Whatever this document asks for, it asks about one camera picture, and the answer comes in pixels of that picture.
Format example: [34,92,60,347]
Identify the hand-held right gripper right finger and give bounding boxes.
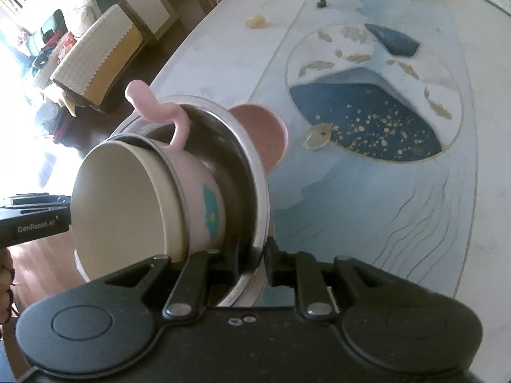
[263,236,408,320]

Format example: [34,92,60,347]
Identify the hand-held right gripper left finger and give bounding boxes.
[102,243,246,320]

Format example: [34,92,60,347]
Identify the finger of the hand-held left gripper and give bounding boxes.
[0,193,72,210]

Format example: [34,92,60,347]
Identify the cream bowl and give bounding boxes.
[71,140,189,285]

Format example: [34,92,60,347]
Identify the stainless steel bowl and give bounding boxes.
[107,95,277,308]

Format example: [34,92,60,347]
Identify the pink bear-shaped plate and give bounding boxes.
[229,104,289,170]

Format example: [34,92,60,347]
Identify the sofa with white yellow cover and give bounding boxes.
[24,4,144,116]

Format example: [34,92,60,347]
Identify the person's left hand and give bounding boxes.
[0,249,17,325]

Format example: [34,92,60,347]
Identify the pink handled pot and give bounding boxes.
[116,80,227,250]

